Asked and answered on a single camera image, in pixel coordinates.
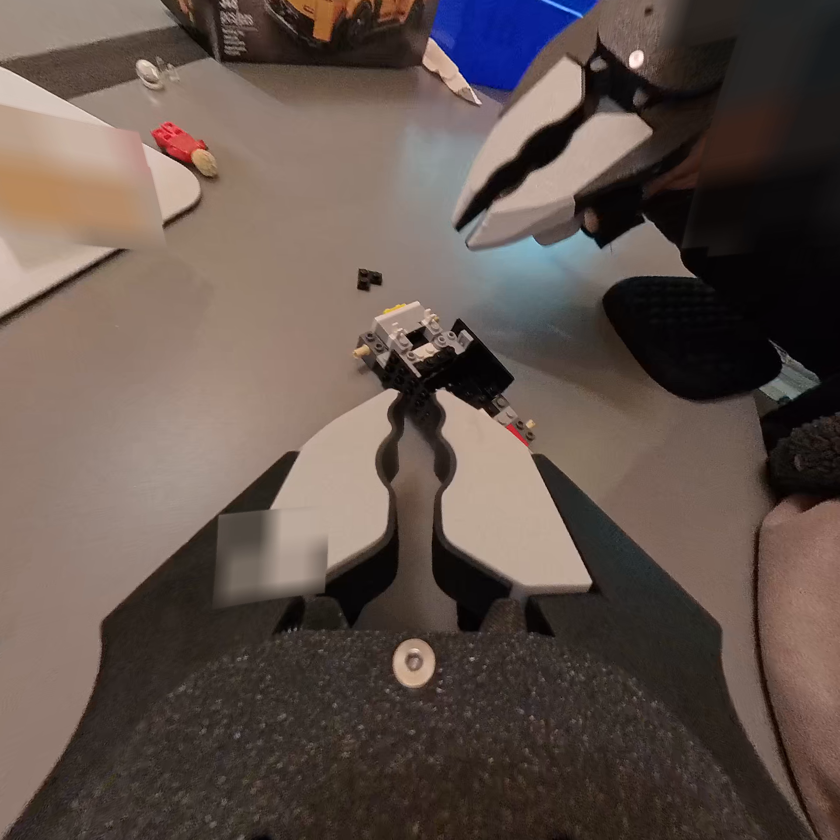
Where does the dark toy brick box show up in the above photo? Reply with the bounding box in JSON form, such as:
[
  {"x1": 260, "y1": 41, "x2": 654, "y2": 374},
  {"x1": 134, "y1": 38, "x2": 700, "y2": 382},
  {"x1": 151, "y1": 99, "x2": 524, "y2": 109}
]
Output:
[{"x1": 161, "y1": 0, "x2": 437, "y2": 68}]

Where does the red brick piece with tan wheel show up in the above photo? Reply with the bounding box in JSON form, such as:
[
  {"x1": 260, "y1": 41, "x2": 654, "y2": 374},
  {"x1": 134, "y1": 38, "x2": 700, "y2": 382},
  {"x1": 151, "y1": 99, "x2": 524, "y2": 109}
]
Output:
[{"x1": 151, "y1": 121, "x2": 219, "y2": 179}]

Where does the clear plastic brick piece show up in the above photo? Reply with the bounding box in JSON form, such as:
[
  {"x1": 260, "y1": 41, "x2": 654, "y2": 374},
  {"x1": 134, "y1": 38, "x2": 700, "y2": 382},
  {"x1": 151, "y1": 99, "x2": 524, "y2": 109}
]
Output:
[{"x1": 134, "y1": 58, "x2": 181, "y2": 89}]

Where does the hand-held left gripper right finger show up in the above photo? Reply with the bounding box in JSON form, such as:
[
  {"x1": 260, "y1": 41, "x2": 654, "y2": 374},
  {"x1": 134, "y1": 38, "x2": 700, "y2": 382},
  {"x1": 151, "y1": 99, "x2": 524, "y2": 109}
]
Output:
[{"x1": 430, "y1": 391, "x2": 593, "y2": 627}]

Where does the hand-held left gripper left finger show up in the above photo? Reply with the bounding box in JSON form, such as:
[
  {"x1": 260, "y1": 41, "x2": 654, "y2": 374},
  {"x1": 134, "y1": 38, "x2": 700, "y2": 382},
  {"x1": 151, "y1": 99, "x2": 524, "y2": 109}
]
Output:
[{"x1": 272, "y1": 391, "x2": 403, "y2": 624}]

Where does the torn white paper bag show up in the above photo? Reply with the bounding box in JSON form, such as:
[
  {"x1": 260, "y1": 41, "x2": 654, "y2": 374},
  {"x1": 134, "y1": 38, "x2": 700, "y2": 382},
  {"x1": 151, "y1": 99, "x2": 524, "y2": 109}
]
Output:
[{"x1": 422, "y1": 36, "x2": 483, "y2": 106}]

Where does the white board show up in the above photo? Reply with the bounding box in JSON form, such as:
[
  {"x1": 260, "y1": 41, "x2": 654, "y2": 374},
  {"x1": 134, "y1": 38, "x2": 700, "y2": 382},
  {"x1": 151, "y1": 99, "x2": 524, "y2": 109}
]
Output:
[{"x1": 0, "y1": 66, "x2": 201, "y2": 319}]

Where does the blue box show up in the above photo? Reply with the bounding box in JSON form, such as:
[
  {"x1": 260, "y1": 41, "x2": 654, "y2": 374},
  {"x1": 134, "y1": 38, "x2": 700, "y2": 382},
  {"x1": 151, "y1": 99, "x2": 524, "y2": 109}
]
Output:
[{"x1": 430, "y1": 0, "x2": 601, "y2": 91}]

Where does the black grey toy brick model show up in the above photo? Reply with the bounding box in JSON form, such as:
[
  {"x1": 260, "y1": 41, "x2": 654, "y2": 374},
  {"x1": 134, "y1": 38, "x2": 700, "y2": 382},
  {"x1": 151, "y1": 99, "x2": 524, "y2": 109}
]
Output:
[{"x1": 353, "y1": 301, "x2": 536, "y2": 447}]

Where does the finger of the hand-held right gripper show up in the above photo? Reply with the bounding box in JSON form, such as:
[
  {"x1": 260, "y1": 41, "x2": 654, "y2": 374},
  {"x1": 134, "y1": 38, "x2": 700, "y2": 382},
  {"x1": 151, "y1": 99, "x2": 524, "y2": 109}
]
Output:
[
  {"x1": 467, "y1": 113, "x2": 654, "y2": 250},
  {"x1": 453, "y1": 56, "x2": 586, "y2": 231}
]

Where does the person's right hand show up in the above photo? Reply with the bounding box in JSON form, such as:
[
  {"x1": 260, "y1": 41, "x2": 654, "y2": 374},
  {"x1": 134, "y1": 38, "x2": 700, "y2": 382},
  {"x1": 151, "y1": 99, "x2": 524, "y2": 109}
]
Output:
[{"x1": 650, "y1": 150, "x2": 697, "y2": 194}]

